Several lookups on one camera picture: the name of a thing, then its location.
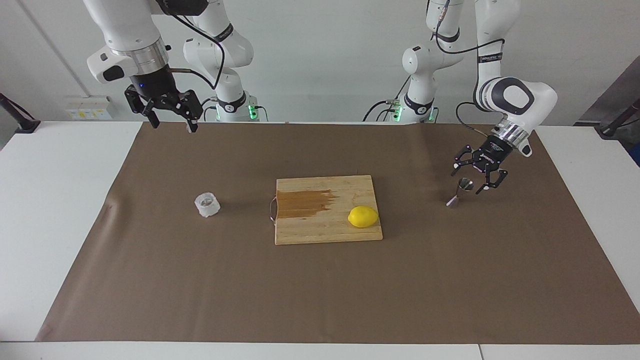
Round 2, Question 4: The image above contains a wooden cutting board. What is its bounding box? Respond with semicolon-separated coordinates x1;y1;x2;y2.
274;174;384;246

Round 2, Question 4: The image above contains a clear textured glass cup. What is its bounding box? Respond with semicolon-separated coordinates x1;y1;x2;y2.
194;192;222;218

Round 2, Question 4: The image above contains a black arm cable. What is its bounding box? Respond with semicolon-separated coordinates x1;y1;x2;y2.
167;12;226;92
434;0;506;138

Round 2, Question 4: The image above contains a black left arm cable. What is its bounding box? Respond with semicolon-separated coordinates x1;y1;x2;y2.
434;0;506;138

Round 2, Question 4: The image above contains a brown paper table mat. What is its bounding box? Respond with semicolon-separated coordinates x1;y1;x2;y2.
36;121;640;345

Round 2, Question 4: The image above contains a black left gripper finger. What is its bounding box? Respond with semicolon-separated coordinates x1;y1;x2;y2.
475;167;510;196
451;145;481;177

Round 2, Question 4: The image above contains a yellow lemon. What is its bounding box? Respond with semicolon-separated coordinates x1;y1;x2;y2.
348;205;379;229

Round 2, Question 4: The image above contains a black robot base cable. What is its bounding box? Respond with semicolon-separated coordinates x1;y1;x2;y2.
201;96;219;122
363;75;412;122

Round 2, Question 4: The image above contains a dark grey panel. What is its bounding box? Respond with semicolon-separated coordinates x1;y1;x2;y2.
575;55;640;126

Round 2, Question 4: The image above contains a steel double jigger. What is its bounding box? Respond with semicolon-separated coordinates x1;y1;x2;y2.
446;177;475;209

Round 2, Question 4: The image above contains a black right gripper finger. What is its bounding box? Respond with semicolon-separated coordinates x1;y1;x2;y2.
125;85;161;129
170;90;201;134

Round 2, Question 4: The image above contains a white wall socket strip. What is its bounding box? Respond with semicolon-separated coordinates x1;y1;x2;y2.
65;96;114;121

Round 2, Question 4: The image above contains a black table clamp stand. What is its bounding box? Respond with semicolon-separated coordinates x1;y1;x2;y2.
595;97;640;140
0;92;41;134

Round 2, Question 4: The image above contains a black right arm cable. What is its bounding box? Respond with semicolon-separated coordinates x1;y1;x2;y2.
167;12;226;92

